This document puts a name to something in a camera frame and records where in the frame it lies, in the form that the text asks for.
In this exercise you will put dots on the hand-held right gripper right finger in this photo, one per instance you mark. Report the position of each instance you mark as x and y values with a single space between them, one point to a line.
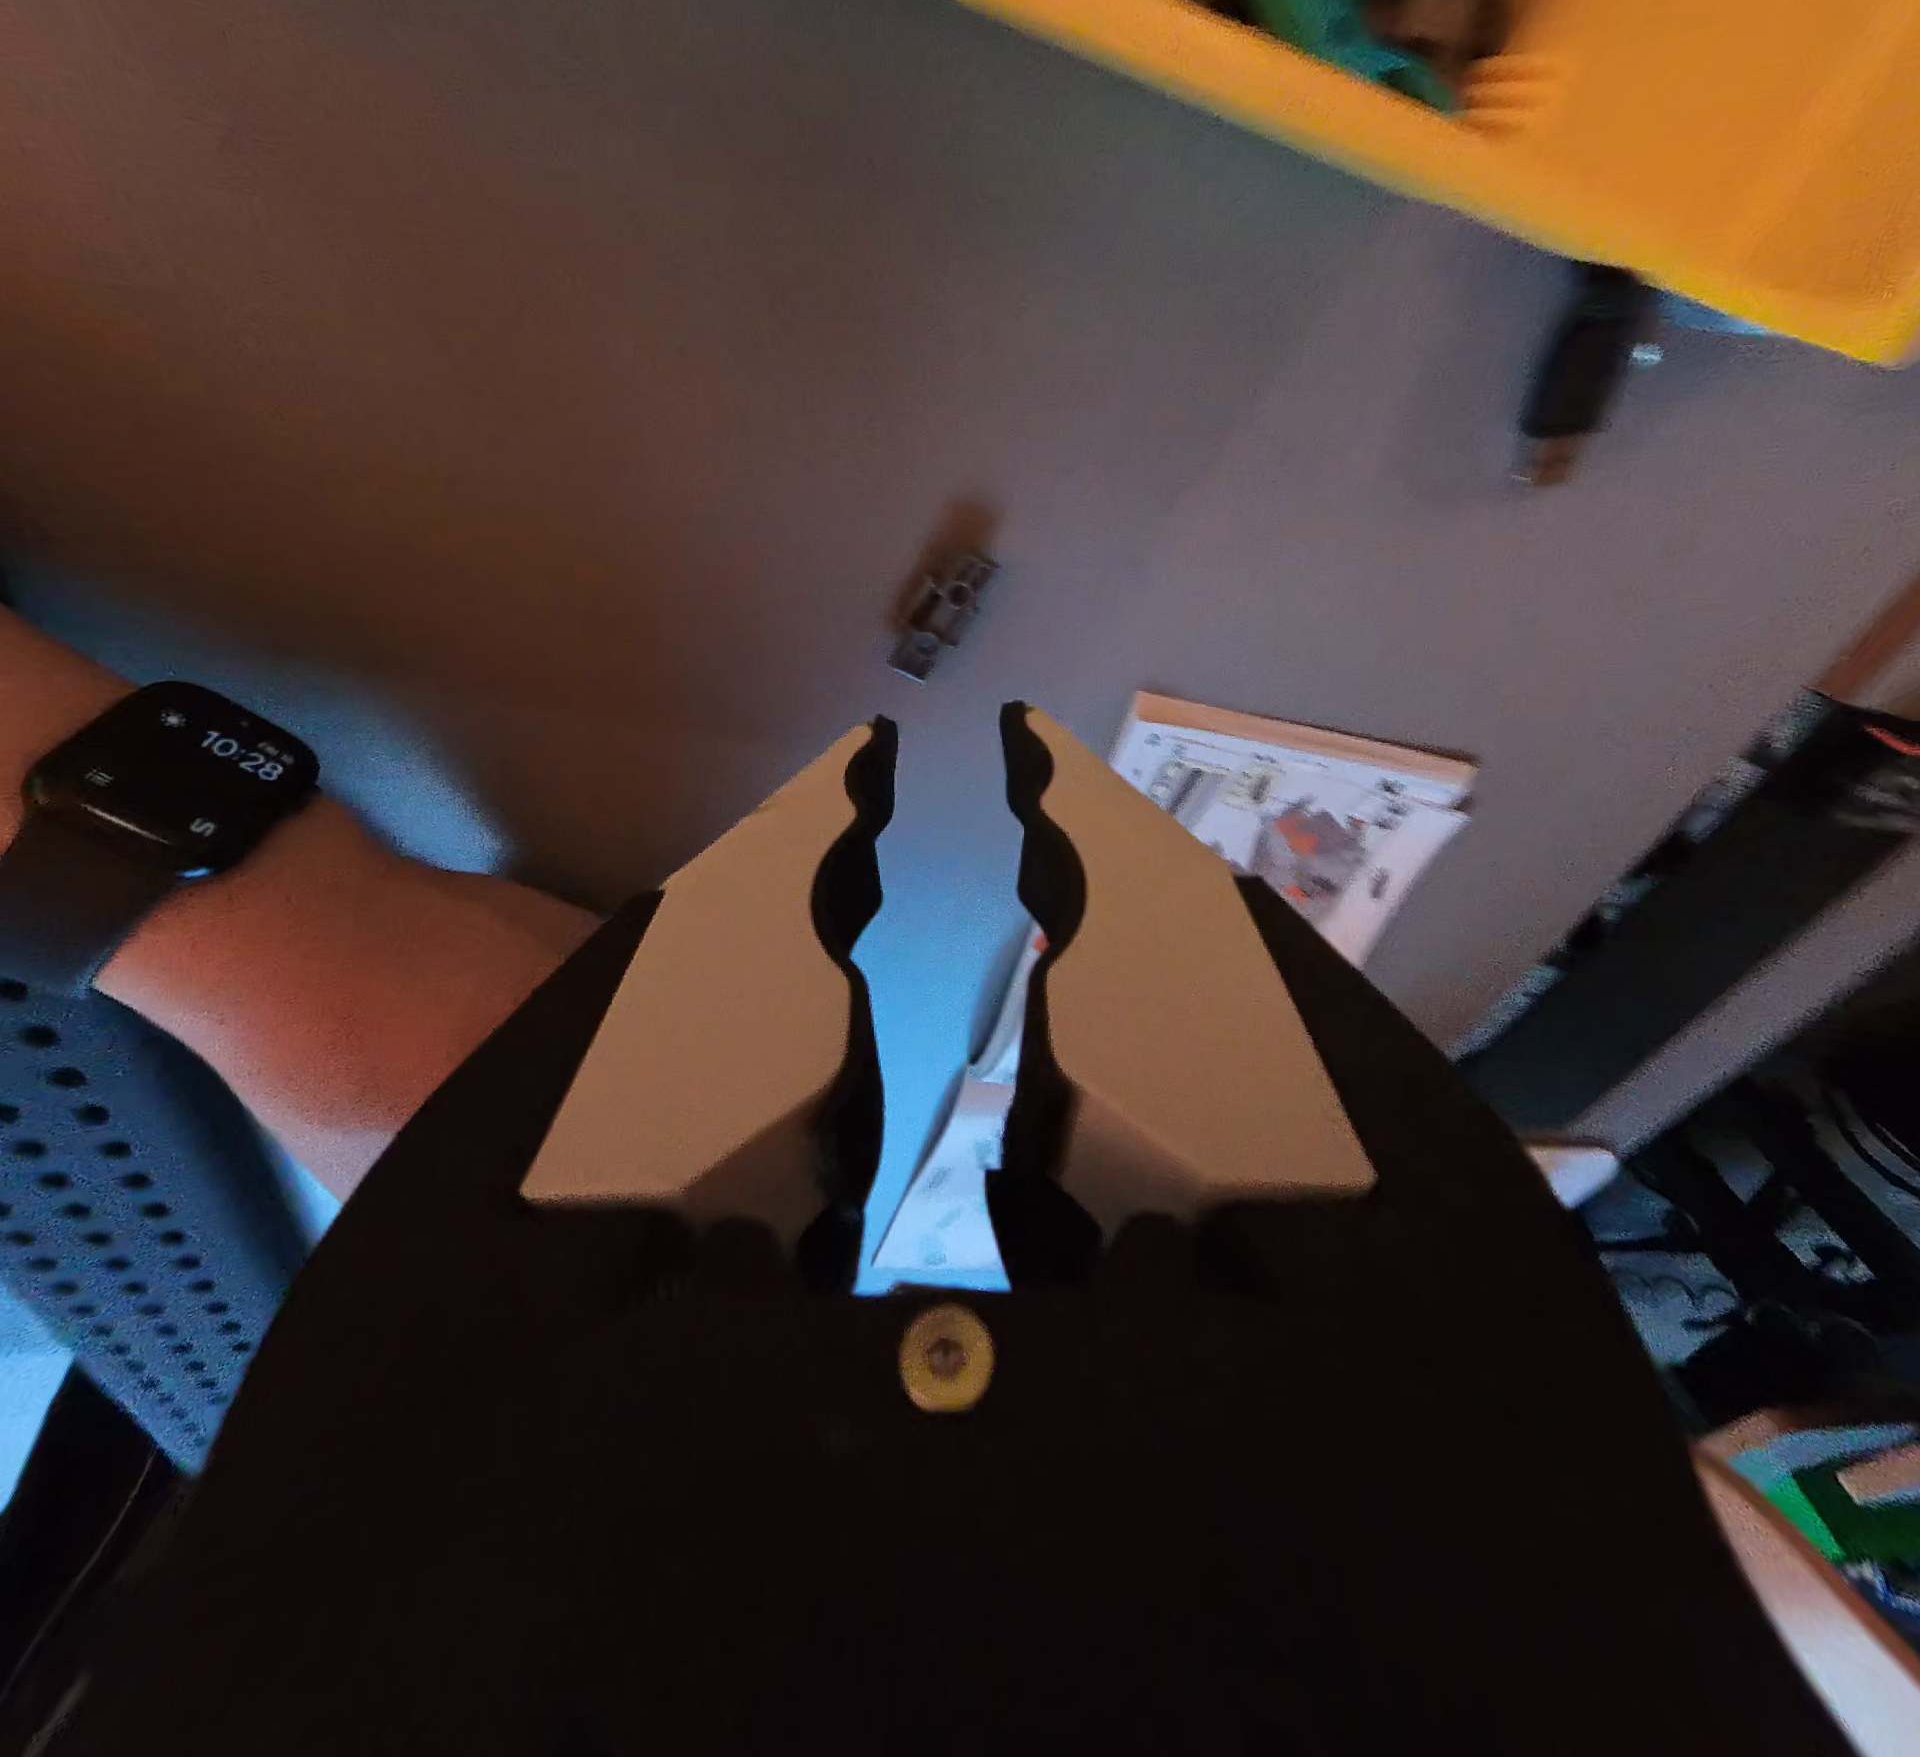
1200 1037

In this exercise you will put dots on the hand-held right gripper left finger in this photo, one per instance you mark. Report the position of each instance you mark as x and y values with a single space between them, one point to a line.
704 1037

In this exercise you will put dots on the grey track link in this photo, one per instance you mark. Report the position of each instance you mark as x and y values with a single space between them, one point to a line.
942 610

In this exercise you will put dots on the grey desk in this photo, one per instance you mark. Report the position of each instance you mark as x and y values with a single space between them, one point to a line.
599 288

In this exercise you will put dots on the person's left hand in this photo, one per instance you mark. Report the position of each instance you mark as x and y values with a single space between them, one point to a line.
346 978

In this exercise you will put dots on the open instruction booklet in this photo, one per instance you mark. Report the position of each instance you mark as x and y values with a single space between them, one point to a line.
1319 812

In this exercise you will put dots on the black perforated chair back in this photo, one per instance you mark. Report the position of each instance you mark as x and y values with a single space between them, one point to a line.
119 1187

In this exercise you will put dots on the yellow plastic bin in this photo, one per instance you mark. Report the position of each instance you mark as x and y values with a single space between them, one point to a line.
1724 138

